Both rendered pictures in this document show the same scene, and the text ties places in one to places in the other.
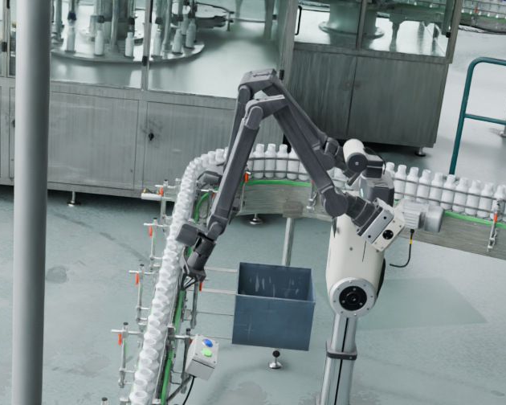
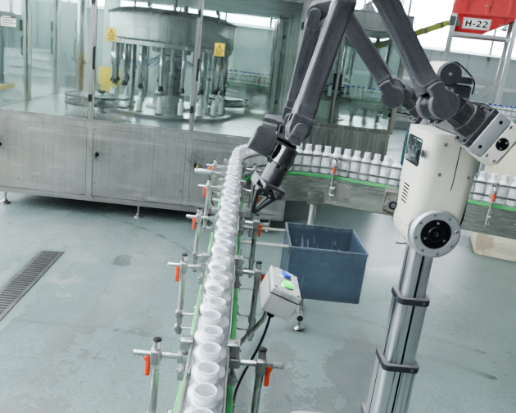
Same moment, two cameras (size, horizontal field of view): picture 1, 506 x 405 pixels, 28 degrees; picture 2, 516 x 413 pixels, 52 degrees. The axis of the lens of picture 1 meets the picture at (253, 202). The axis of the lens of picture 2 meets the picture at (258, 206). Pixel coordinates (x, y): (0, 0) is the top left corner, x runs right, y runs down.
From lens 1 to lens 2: 1.88 m
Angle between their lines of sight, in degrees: 6
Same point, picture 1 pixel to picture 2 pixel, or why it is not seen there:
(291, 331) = (343, 283)
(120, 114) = (174, 149)
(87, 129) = (149, 160)
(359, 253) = (448, 180)
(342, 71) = (319, 139)
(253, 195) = (284, 184)
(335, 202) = (444, 101)
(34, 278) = not seen: outside the picture
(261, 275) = (306, 235)
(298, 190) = (320, 181)
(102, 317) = (156, 291)
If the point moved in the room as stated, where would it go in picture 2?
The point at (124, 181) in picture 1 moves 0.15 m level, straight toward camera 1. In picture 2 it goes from (174, 198) to (174, 203)
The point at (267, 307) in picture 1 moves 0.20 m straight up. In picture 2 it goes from (320, 259) to (328, 211)
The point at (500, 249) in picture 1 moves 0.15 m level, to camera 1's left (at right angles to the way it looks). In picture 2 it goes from (494, 226) to (468, 224)
